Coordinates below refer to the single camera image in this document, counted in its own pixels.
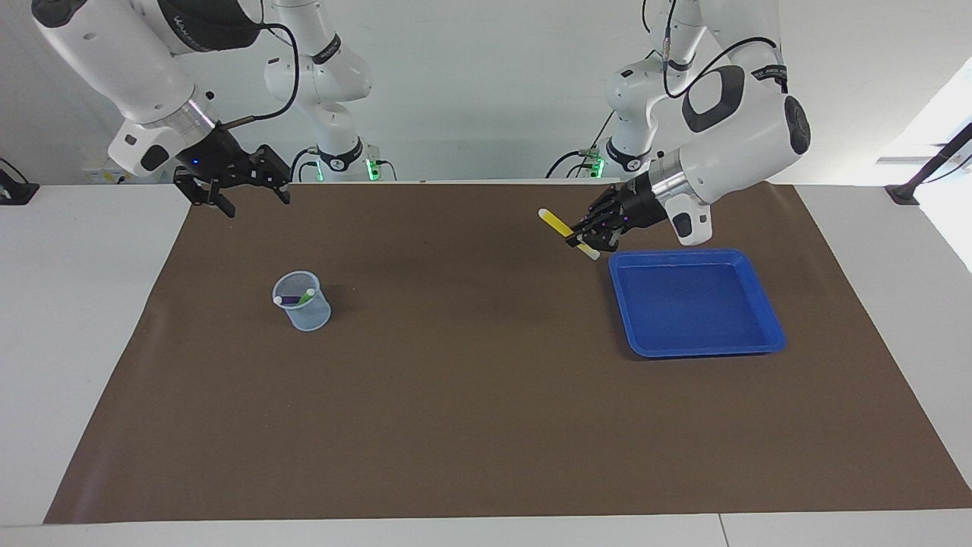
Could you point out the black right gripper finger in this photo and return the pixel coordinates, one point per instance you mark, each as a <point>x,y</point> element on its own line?
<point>272,169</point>
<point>199,191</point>

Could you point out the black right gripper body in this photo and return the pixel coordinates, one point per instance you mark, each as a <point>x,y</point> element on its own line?
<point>216,163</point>

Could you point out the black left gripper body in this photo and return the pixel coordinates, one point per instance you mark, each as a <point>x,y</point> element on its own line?
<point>642,205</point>

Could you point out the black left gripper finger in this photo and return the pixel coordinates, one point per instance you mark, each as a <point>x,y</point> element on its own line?
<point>606,209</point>
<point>600,238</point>

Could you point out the yellow marker pen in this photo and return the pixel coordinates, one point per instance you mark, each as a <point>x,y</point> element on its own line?
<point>554,220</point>

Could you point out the green marker pen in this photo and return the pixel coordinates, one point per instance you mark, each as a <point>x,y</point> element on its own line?
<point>307,296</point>

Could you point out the purple marker pen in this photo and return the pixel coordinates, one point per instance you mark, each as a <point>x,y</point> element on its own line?
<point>288,300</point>

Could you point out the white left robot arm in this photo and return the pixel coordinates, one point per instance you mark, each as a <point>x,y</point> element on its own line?
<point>744,144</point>

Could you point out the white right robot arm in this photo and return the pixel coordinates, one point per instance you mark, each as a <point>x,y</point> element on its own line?
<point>121,45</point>

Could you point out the blue plastic tray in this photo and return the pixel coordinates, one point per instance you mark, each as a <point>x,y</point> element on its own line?
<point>721,334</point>

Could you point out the translucent plastic cup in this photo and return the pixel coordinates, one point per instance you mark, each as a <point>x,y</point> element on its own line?
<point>307,319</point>

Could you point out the black table clamp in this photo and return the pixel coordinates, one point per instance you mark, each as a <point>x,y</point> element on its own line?
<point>15,191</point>

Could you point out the brown table mat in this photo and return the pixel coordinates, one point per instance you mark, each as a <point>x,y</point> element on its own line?
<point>486,418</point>

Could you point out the black clamp with pole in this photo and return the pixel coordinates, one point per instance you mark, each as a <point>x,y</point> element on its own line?
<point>904,194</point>

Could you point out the white wall socket box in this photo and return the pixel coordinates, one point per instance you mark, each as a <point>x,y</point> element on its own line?
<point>99,175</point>

